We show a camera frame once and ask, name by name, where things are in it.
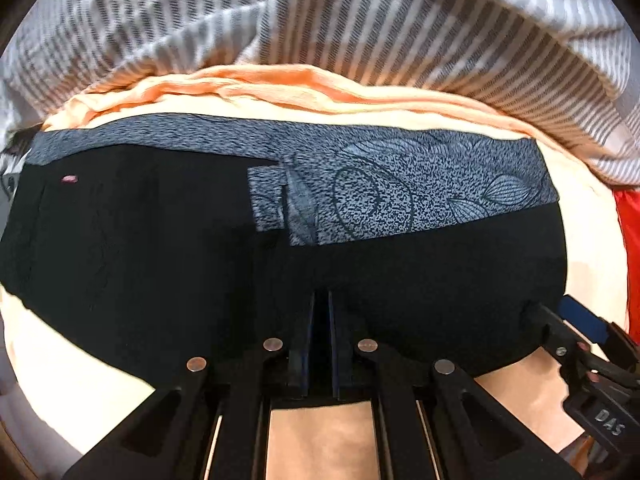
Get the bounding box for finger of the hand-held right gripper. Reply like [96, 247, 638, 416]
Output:
[557, 294, 640, 362]
[522, 302, 608, 376]

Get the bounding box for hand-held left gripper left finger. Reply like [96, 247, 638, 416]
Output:
[65, 290, 316, 480]

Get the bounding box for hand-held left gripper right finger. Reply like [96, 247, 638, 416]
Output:
[327, 289, 584, 480]

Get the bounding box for black pants with blue patterned stripes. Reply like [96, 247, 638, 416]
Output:
[0, 112, 569, 397]

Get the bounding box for red cloth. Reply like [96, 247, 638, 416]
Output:
[612, 187, 640, 313]

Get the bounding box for orange bed sheet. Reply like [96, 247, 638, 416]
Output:
[0, 63, 632, 480]

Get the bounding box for grey white striped duvet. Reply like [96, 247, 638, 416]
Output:
[0, 0, 640, 187]

